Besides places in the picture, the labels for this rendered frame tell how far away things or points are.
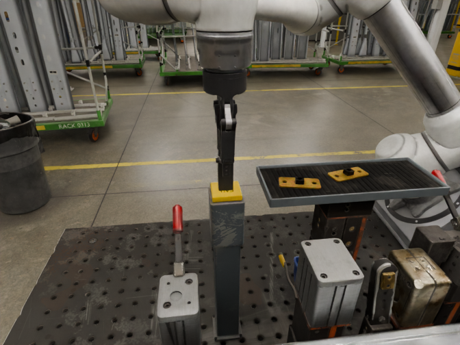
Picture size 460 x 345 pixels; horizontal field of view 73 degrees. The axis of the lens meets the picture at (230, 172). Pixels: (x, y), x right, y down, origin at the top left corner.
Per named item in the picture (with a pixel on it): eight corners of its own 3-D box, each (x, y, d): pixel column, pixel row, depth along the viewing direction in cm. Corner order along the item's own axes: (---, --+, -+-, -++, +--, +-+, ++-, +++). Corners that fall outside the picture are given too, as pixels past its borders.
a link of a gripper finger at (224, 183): (233, 157, 60) (233, 159, 59) (233, 187, 63) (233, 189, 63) (217, 158, 60) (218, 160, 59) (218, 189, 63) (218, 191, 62)
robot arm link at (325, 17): (271, 9, 88) (311, -30, 81) (288, 14, 104) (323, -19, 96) (297, 46, 89) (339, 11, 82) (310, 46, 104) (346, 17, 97)
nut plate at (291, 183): (278, 187, 63) (279, 182, 62) (278, 178, 66) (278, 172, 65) (321, 189, 62) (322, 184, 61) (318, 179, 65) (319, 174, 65)
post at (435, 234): (380, 364, 77) (432, 241, 57) (370, 345, 81) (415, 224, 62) (400, 361, 77) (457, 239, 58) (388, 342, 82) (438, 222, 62)
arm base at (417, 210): (381, 198, 129) (374, 189, 126) (430, 163, 122) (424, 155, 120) (406, 226, 113) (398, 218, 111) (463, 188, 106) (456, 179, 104)
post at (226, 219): (214, 341, 82) (209, 206, 60) (212, 316, 88) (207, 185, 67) (242, 339, 83) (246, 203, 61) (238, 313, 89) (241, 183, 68)
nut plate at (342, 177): (337, 182, 64) (338, 177, 64) (326, 174, 67) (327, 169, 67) (369, 175, 67) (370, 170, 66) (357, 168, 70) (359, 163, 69)
